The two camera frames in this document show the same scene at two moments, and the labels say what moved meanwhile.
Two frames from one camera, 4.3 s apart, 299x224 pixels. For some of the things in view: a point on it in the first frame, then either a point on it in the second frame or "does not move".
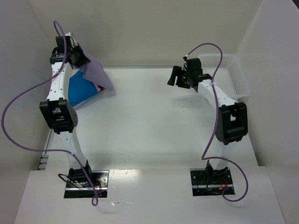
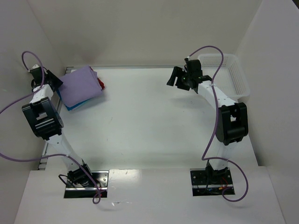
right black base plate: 210,182 does not move
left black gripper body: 79,59 to 53,80
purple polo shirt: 95,73 to 80,86
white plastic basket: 229,77 does not move
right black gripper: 178,76 does not move
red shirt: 102,88 to 101,82
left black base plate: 100,180 does not move
